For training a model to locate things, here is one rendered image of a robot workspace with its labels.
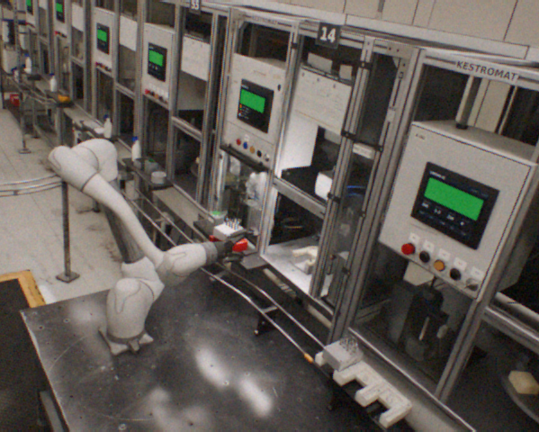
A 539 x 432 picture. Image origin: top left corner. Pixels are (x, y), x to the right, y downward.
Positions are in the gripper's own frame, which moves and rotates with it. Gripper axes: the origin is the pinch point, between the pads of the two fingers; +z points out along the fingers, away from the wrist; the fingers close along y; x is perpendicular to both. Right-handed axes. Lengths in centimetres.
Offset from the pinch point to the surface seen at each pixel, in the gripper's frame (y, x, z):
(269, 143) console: 36.5, 24.0, 20.5
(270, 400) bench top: -44, -45, -16
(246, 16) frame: 88, 58, 22
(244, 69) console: 65, 52, 20
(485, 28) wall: 104, 138, 380
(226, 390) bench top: -44, -32, -28
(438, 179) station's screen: 54, -65, 18
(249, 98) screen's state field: 53, 41, 18
